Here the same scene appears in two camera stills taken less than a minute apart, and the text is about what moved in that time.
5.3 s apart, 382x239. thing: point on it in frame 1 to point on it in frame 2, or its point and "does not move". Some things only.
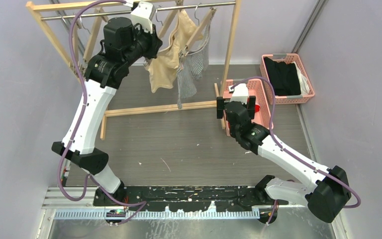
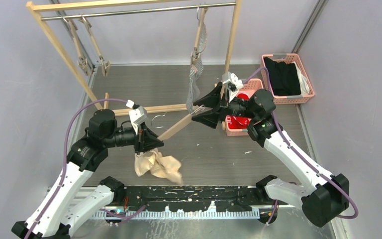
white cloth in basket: x=305 y=88 does not move
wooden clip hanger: x=166 y=32 to x=174 y=129
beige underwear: x=163 y=67 to x=152 y=162
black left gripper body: x=148 y=45 to x=139 y=137
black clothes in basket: x=283 y=77 does not move
